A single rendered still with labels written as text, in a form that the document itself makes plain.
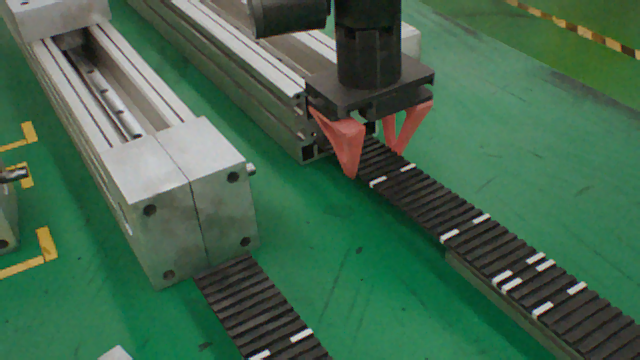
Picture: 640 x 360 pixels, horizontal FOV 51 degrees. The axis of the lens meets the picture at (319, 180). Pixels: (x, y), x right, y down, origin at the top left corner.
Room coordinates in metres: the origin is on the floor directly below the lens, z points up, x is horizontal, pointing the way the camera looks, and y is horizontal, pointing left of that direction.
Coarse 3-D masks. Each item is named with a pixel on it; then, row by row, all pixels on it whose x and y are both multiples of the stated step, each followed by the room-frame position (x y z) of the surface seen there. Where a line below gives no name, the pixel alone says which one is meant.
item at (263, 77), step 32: (128, 0) 1.11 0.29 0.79; (160, 0) 0.95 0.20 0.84; (192, 0) 0.87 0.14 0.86; (224, 0) 0.91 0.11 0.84; (160, 32) 0.97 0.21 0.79; (192, 32) 0.83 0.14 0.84; (224, 32) 0.75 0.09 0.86; (320, 32) 0.73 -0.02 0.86; (224, 64) 0.74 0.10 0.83; (256, 64) 0.66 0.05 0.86; (288, 64) 0.71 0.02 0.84; (320, 64) 0.68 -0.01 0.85; (256, 96) 0.67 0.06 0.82; (288, 96) 0.59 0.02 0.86; (288, 128) 0.62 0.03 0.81; (320, 128) 0.60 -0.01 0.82
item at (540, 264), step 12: (516, 264) 0.37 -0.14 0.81; (528, 264) 0.37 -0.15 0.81; (540, 264) 0.37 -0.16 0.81; (552, 264) 0.37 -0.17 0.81; (504, 276) 0.36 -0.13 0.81; (516, 276) 0.36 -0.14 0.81; (528, 276) 0.36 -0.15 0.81; (540, 276) 0.36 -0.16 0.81; (504, 288) 0.35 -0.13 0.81; (516, 288) 0.35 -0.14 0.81
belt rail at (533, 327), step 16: (448, 256) 0.42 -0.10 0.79; (464, 272) 0.40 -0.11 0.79; (480, 288) 0.38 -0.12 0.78; (496, 288) 0.37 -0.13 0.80; (496, 304) 0.36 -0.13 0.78; (512, 304) 0.35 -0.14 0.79; (528, 320) 0.34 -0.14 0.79; (544, 336) 0.32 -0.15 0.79; (560, 352) 0.31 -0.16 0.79; (576, 352) 0.30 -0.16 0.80
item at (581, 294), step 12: (576, 288) 0.34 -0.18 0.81; (552, 300) 0.33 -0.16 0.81; (564, 300) 0.33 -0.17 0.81; (576, 300) 0.33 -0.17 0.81; (588, 300) 0.33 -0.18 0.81; (540, 312) 0.32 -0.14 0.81; (552, 312) 0.32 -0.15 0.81; (564, 312) 0.32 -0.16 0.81; (576, 312) 0.32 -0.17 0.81; (552, 324) 0.31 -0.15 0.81
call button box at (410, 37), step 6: (402, 24) 0.78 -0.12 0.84; (402, 30) 0.76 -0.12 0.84; (408, 30) 0.76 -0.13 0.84; (414, 30) 0.76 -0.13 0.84; (402, 36) 0.75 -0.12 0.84; (408, 36) 0.75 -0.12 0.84; (414, 36) 0.75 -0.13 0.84; (420, 36) 0.76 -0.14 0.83; (402, 42) 0.74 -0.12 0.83; (408, 42) 0.75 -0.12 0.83; (414, 42) 0.75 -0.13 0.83; (420, 42) 0.76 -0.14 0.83; (402, 48) 0.74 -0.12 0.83; (408, 48) 0.75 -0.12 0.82; (414, 48) 0.75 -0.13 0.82; (420, 48) 0.76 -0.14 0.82; (408, 54) 0.75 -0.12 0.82; (414, 54) 0.75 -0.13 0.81; (420, 54) 0.76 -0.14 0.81
